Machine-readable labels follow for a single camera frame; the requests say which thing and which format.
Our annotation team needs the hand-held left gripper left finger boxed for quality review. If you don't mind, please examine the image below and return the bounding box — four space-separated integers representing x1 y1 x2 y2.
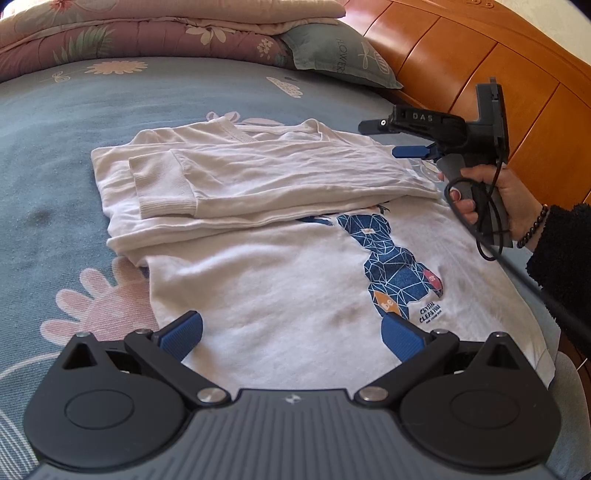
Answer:
62 310 230 408

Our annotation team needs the person's right hand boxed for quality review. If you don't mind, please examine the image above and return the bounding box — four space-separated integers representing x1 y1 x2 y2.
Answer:
436 164 544 253

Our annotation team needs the white printed sweatshirt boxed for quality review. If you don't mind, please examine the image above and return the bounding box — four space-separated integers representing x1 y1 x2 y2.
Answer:
90 117 555 388

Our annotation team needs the wooden headboard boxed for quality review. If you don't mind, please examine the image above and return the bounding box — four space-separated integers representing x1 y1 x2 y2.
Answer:
344 0 591 370

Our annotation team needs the person's right forearm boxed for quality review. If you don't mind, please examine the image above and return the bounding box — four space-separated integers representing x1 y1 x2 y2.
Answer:
526 203 591 365

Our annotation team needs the teal flower print pillow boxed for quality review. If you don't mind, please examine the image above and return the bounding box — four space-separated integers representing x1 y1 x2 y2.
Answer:
281 19 403 90

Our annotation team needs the folded pink floral quilt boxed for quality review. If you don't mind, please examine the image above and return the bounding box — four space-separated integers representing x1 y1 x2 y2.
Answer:
0 0 347 84

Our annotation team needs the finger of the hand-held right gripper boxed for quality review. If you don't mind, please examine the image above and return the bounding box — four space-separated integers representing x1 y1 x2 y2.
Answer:
359 117 395 134
392 143 441 160

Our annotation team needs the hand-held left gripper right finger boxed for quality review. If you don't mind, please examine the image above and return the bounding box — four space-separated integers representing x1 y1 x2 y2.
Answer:
353 312 533 408

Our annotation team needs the dark bead bracelet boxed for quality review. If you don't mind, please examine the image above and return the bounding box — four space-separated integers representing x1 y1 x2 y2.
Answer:
516 204 550 249

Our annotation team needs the blue floral bed sheet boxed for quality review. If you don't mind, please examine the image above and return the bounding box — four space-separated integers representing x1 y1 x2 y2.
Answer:
0 55 561 480

